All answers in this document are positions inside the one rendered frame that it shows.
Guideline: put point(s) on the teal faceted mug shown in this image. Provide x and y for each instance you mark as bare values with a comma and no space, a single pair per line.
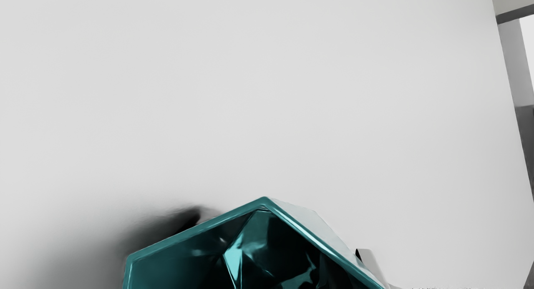
250,247

